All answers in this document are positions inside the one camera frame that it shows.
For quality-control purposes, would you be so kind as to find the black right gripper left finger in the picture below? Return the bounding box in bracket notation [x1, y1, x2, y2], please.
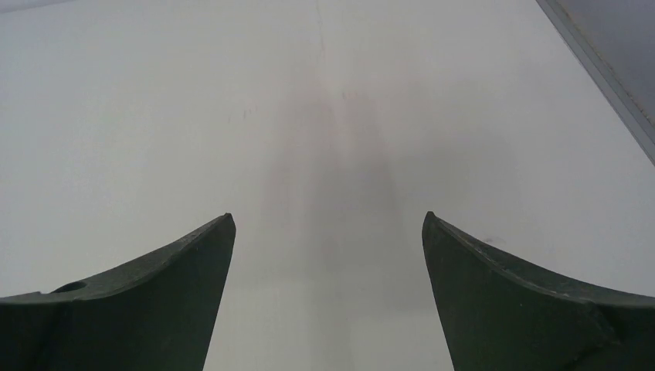
[1, 213, 236, 370]

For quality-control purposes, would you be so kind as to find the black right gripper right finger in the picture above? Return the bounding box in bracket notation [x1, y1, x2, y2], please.
[422, 213, 654, 370]

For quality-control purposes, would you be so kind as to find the grey aluminium frame rail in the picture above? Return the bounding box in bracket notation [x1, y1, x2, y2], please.
[538, 1, 654, 160]

